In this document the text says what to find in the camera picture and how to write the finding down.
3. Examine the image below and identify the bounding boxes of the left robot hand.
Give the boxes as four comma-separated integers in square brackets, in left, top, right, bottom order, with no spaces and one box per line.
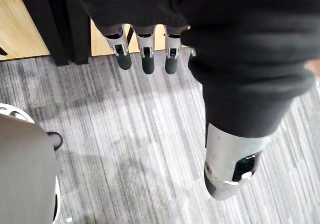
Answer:
[68,0,320,201]

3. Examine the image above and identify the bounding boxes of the white plastic basket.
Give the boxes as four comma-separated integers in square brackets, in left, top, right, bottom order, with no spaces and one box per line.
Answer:
[0,103,62,223]

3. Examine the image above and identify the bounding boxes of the dark robot foot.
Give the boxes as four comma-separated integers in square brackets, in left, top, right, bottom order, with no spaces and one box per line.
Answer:
[46,131,64,150]

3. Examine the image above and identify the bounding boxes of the light wooden cabinet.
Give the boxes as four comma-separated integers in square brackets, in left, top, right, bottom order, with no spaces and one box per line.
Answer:
[0,0,191,60]

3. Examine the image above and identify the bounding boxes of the silver robot leg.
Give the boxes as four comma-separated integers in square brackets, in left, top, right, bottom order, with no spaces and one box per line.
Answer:
[0,115,59,224]

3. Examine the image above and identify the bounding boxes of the black frame post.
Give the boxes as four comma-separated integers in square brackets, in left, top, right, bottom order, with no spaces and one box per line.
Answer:
[14,0,92,67]

